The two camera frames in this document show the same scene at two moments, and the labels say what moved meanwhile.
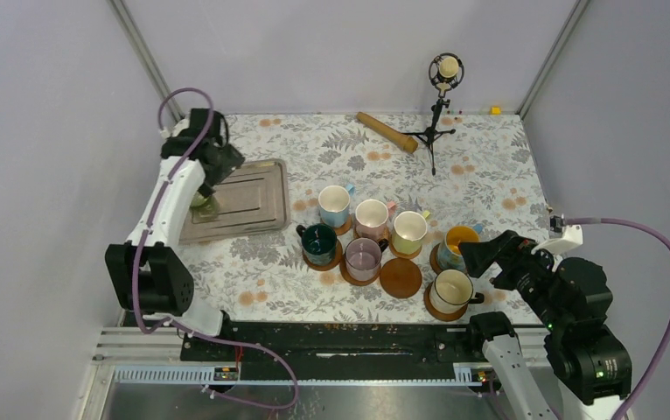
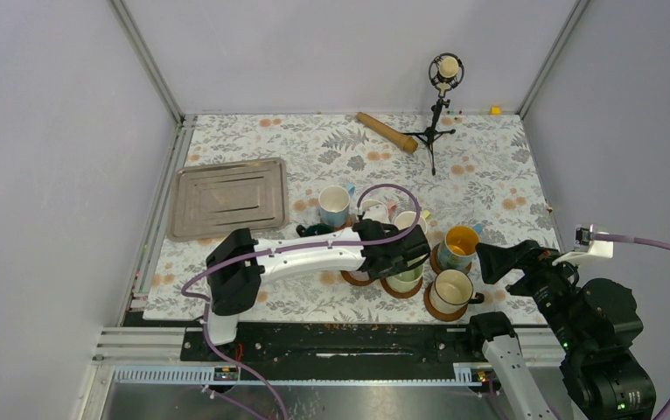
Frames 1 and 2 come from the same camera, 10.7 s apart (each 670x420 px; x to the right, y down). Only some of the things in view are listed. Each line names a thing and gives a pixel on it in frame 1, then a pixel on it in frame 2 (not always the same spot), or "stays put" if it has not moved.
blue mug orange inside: x=450 y=254 stays put
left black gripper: x=231 y=160 → x=397 y=266
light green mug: x=204 y=209 → x=408 y=281
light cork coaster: x=345 y=227 stays put
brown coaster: x=444 y=317 stays put
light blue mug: x=334 y=203 stays put
